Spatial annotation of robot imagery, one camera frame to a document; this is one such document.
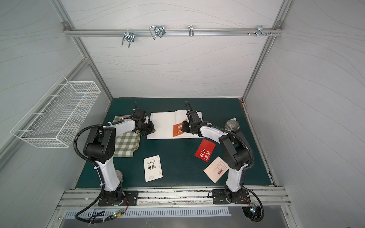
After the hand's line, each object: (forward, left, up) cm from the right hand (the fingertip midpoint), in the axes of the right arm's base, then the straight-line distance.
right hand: (183, 126), depth 95 cm
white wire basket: (-17, +60, +27) cm, 68 cm away
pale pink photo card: (-25, -22, -8) cm, 34 cm away
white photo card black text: (-27, +16, -7) cm, 33 cm away
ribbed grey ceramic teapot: (+6, -35, -5) cm, 36 cm away
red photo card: (-14, -15, -6) cm, 22 cm away
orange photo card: (0, +4, -4) cm, 6 cm away
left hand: (-1, +19, -4) cm, 20 cm away
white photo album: (+7, +15, -6) cm, 18 cm away
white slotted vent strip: (-48, +6, -7) cm, 49 cm away
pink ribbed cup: (-33, +32, 0) cm, 46 cm away
